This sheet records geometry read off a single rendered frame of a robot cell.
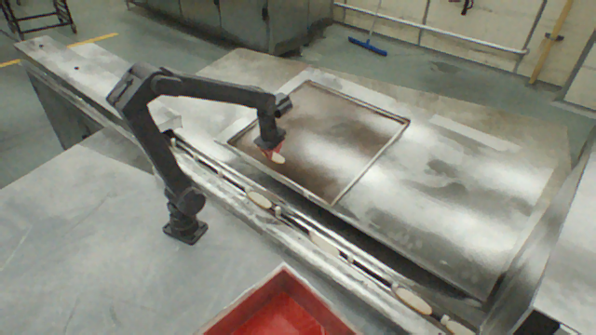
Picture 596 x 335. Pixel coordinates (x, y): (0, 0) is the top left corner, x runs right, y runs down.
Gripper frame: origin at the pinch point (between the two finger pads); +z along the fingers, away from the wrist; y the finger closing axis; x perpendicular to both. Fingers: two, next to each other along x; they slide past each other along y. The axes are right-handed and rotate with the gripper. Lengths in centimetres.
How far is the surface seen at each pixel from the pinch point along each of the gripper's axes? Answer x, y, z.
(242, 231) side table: 11.3, 28.2, 4.2
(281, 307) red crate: 38, 40, 2
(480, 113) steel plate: 45, -95, 26
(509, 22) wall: -1, -343, 99
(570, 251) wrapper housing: 82, 19, -43
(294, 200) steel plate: 15.1, 7.2, 7.9
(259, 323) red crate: 36, 46, 1
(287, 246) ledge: 27.9, 25.3, 0.6
